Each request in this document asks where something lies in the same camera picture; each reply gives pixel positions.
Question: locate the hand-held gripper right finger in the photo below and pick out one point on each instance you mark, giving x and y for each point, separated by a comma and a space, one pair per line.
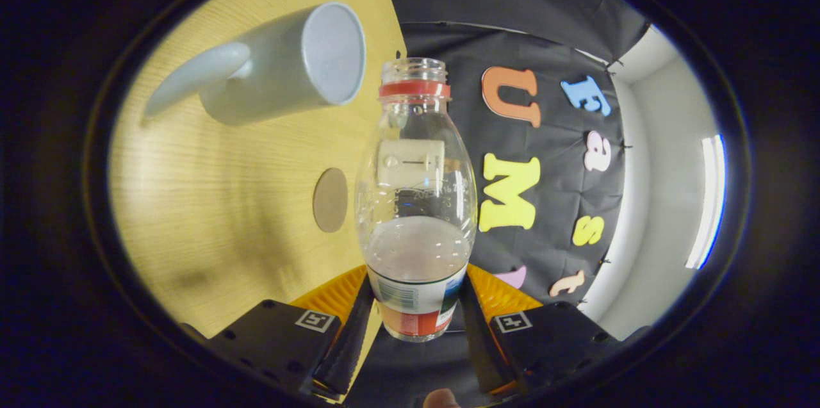
557, 337

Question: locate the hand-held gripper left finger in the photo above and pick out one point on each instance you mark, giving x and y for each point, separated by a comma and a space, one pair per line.
282, 337

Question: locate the round brown coaster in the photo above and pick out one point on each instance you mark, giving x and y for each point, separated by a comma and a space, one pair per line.
330, 200

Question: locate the clear plastic juice bottle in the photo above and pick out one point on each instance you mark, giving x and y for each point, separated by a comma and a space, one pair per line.
416, 248

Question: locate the grey white cup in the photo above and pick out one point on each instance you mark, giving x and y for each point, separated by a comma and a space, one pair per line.
275, 68

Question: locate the wooden table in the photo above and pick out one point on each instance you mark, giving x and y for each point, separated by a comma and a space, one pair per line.
224, 203

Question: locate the large ceiling light panel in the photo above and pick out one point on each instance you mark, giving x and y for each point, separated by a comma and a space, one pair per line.
708, 203

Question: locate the white toaster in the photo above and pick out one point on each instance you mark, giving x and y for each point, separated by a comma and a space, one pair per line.
410, 164

